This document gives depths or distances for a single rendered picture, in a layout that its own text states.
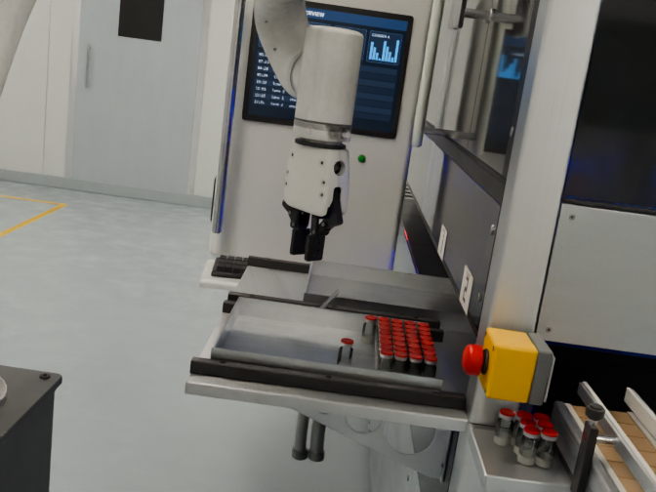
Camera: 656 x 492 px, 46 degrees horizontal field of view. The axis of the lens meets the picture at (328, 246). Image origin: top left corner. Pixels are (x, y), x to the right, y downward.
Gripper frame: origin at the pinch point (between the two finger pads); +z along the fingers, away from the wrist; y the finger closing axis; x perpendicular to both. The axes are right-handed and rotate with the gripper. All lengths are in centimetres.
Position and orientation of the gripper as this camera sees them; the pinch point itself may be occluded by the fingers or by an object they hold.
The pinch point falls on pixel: (307, 244)
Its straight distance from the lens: 117.0
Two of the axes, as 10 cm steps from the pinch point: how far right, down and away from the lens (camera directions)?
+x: -7.5, 0.5, -6.6
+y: -6.5, -2.6, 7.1
